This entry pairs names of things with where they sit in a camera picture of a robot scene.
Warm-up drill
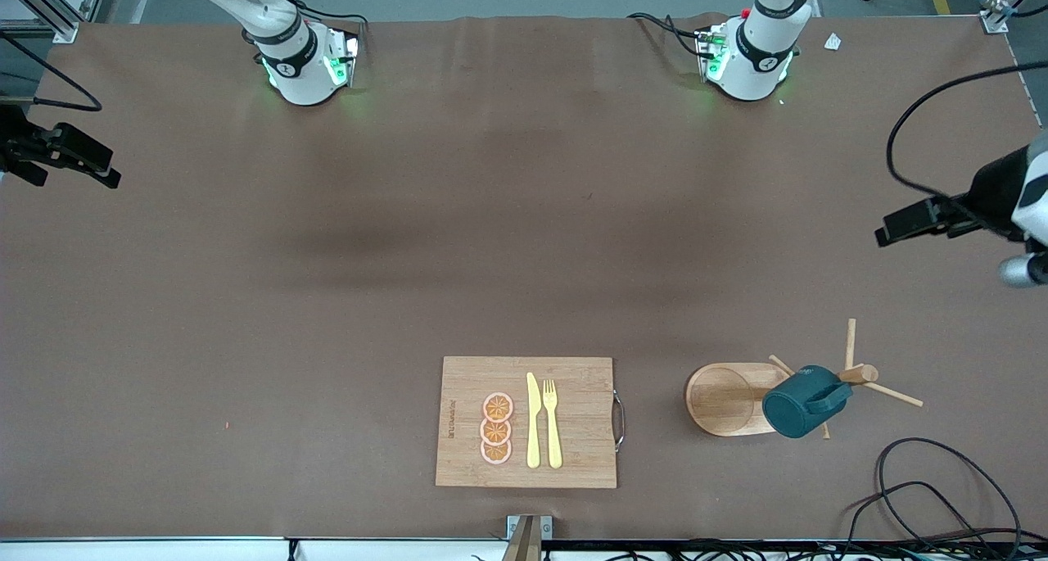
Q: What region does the teal cup with ochre inside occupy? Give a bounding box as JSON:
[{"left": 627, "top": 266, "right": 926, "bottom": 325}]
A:
[{"left": 761, "top": 364, "right": 854, "bottom": 440}]

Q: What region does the wooden mug rack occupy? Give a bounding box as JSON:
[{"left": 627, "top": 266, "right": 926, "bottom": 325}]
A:
[{"left": 684, "top": 318, "right": 924, "bottom": 441}]

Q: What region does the brown table cover mat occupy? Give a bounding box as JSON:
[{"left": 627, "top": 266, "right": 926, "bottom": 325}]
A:
[{"left": 0, "top": 14, "right": 1048, "bottom": 541}]

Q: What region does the yellow plastic fork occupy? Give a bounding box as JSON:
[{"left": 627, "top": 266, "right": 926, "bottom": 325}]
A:
[{"left": 543, "top": 379, "right": 563, "bottom": 470}]

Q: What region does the yellow plastic knife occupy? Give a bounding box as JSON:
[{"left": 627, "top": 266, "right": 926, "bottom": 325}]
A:
[{"left": 526, "top": 372, "right": 542, "bottom": 469}]

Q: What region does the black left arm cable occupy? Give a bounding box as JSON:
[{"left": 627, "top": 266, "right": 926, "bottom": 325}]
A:
[{"left": 888, "top": 60, "right": 1048, "bottom": 210}]

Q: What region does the aluminium frame profile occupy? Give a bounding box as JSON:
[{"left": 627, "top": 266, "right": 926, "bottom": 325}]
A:
[
  {"left": 0, "top": 0, "right": 111, "bottom": 44},
  {"left": 974, "top": 0, "right": 1048, "bottom": 34}
]

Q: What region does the black looped cable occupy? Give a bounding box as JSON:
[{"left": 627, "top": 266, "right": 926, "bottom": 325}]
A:
[
  {"left": 876, "top": 438, "right": 1024, "bottom": 559},
  {"left": 843, "top": 481, "right": 983, "bottom": 561}
]

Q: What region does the black right base cable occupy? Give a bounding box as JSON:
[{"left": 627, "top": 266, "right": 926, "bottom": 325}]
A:
[{"left": 246, "top": 0, "right": 367, "bottom": 38}]

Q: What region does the black base cable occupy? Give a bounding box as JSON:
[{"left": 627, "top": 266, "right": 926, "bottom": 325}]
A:
[
  {"left": 627, "top": 12, "right": 707, "bottom": 59},
  {"left": 246, "top": 0, "right": 367, "bottom": 38}
]

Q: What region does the black left base cable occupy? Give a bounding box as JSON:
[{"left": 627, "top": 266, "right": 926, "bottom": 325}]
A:
[{"left": 627, "top": 12, "right": 707, "bottom": 59}]

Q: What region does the black cable bundle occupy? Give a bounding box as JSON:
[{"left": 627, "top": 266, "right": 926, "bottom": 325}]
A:
[{"left": 540, "top": 536, "right": 1048, "bottom": 561}]

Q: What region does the white table edge rail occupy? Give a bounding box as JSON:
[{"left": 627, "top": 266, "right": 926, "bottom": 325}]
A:
[{"left": 0, "top": 536, "right": 508, "bottom": 561}]

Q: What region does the bamboo cutting board, metal handle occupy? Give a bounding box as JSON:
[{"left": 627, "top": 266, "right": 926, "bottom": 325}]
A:
[{"left": 435, "top": 356, "right": 626, "bottom": 490}]

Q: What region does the metal edge bracket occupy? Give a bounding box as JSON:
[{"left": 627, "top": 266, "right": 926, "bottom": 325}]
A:
[{"left": 501, "top": 514, "right": 553, "bottom": 561}]

